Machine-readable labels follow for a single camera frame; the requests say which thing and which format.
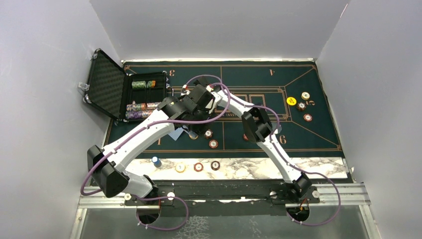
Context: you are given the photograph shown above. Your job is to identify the blue card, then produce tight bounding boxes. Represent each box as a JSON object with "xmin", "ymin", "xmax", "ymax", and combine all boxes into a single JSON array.
[{"xmin": 168, "ymin": 127, "xmax": 184, "ymax": 141}]

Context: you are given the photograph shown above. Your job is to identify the red poker chip stack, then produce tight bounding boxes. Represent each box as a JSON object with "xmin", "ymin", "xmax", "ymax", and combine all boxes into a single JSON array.
[{"xmin": 194, "ymin": 162, "xmax": 204, "ymax": 172}]

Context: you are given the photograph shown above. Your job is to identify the brown poker chip stack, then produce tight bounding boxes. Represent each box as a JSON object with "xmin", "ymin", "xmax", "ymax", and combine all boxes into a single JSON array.
[{"xmin": 211, "ymin": 161, "xmax": 220, "ymax": 171}]

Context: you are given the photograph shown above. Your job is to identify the yellow poker chip stack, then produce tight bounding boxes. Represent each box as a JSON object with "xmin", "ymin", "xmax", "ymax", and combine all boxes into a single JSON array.
[{"xmin": 175, "ymin": 163, "xmax": 186, "ymax": 173}]

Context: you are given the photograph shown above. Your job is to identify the yellow round button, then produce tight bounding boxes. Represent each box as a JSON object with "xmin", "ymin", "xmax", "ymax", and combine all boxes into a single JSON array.
[{"xmin": 286, "ymin": 97, "xmax": 297, "ymax": 106}]

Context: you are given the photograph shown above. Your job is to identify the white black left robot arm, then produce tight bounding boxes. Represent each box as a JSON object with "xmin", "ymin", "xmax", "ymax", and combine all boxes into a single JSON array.
[{"xmin": 86, "ymin": 85, "xmax": 222, "ymax": 205}]

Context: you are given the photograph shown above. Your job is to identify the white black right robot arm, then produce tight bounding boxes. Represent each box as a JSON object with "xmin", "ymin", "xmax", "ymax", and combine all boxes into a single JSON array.
[{"xmin": 212, "ymin": 90, "xmax": 312, "ymax": 203}]

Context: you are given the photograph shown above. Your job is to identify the green chips in case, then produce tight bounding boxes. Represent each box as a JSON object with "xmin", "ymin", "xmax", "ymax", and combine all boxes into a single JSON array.
[{"xmin": 131, "ymin": 80, "xmax": 156, "ymax": 90}]

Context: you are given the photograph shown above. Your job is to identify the mixed chips row in case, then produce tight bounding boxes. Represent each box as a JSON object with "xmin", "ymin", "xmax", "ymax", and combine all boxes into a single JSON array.
[{"xmin": 126, "ymin": 101, "xmax": 161, "ymax": 112}]

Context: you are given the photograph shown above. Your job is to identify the purple chips row in case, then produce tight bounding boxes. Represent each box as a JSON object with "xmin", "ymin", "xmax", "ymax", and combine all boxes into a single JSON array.
[{"xmin": 125, "ymin": 110, "xmax": 153, "ymax": 120}]

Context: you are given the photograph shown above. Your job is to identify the blue poker chip stack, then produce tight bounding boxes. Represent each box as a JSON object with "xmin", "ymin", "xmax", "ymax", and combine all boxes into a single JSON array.
[{"xmin": 151, "ymin": 156, "xmax": 162, "ymax": 168}]

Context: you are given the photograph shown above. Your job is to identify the black poker chip case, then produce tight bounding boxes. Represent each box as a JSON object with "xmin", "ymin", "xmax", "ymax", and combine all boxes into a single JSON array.
[{"xmin": 78, "ymin": 48, "xmax": 168, "ymax": 122}]

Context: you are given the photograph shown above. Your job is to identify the green poker table mat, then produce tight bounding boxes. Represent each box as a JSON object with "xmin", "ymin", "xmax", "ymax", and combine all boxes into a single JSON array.
[{"xmin": 124, "ymin": 61, "xmax": 344, "ymax": 159}]

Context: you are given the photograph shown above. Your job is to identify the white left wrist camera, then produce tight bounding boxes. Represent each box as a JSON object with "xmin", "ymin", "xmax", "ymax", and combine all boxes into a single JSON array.
[{"xmin": 206, "ymin": 92, "xmax": 221, "ymax": 114}]

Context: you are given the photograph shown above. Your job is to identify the black mounting rail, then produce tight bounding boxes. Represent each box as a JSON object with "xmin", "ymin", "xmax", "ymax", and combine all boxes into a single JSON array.
[{"xmin": 79, "ymin": 179, "xmax": 370, "ymax": 219}]

